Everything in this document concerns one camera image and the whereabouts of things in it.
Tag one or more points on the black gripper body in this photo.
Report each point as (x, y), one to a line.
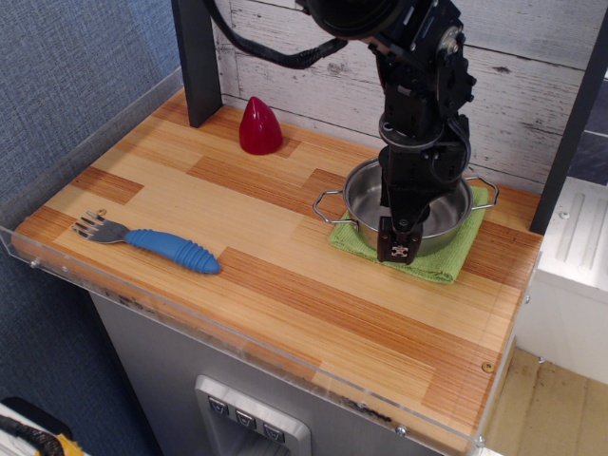
(416, 170)

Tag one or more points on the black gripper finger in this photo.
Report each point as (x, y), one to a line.
(395, 246)

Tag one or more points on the stainless steel pot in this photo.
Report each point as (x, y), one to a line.
(362, 193)

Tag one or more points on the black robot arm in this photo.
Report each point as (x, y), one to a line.
(419, 50)

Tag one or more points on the green folded cloth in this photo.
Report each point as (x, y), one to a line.
(440, 267)

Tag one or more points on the red cone-shaped toy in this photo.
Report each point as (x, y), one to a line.
(259, 130)

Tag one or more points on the white toy sink unit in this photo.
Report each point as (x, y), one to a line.
(563, 318)

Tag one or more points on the grey cabinet with dispenser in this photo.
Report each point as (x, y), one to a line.
(201, 400)

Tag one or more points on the yellow object at corner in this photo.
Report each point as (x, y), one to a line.
(62, 446)

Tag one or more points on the dark left vertical post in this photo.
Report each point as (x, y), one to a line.
(198, 60)

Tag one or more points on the blue handled fork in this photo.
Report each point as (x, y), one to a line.
(184, 252)

